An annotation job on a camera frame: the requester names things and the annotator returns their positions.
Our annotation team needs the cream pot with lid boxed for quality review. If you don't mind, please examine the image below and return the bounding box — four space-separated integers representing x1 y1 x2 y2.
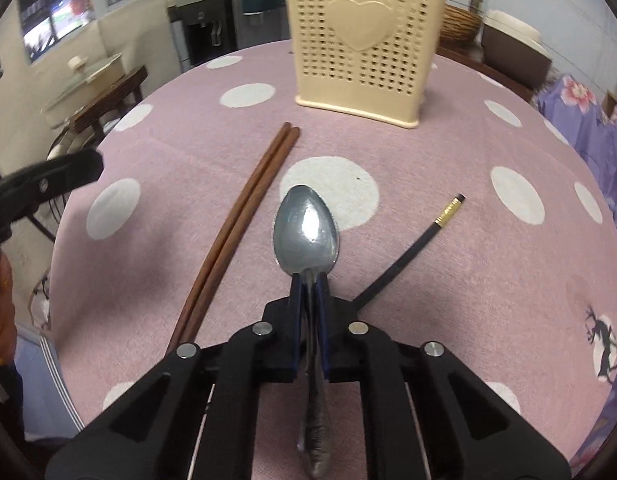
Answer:
41 52 125 128

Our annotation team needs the teal cup holder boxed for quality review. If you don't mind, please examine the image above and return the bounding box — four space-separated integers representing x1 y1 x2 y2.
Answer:
241 0 288 16

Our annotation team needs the metal spoon with ornate handle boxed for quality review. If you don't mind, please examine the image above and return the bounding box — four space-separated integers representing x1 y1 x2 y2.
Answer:
272 185 340 477

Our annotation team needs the sliding window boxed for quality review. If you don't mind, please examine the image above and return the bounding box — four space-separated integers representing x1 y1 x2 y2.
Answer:
16 0 196 63

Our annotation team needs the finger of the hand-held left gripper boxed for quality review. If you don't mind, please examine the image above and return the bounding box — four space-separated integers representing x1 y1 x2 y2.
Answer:
0 146 105 248

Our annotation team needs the purple floral cloth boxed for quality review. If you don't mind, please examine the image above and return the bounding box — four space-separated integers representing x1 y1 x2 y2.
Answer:
535 74 617 473

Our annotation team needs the water dispenser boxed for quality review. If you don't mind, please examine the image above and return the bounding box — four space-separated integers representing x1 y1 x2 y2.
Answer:
167 0 239 68

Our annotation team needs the pink polka-dot tablecloth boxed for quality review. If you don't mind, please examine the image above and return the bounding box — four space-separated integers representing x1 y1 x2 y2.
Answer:
49 37 617 480

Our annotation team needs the person's left hand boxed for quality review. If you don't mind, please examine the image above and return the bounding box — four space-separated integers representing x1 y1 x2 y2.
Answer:
0 250 15 367

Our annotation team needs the blue striped cloth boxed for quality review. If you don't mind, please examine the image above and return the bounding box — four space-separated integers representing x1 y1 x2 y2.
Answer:
16 335 85 442

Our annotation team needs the dark wooden stool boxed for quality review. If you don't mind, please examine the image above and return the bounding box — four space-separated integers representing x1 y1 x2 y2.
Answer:
68 65 149 136

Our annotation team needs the cream perforated utensil holder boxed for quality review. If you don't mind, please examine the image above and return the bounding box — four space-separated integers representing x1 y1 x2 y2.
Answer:
281 0 449 131

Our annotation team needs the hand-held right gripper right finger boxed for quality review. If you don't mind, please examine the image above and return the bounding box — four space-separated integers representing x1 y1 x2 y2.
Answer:
313 275 571 480

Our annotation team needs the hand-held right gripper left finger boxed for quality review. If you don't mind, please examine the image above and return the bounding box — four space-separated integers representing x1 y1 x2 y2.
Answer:
44 272 309 480

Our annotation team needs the brown and cream rice cooker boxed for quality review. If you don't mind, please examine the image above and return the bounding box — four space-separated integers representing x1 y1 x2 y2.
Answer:
481 9 553 91

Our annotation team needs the woven basket basin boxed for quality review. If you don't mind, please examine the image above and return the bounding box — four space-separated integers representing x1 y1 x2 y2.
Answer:
438 4 484 44

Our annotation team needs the black chopstick with gold band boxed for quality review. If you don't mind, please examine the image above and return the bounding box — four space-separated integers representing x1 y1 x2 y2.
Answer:
353 194 465 308

